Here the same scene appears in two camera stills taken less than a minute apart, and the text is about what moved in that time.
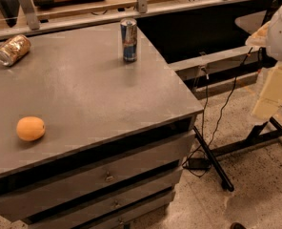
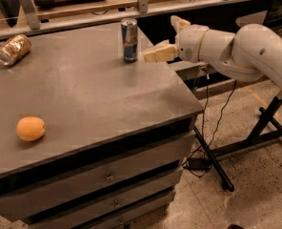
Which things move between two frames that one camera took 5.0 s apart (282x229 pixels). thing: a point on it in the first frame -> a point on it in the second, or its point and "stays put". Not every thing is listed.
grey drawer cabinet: [115, 134] stays put
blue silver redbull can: [130, 35] stays put
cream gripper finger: [278, 89] -> [190, 40]
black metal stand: [268, 130] stays put
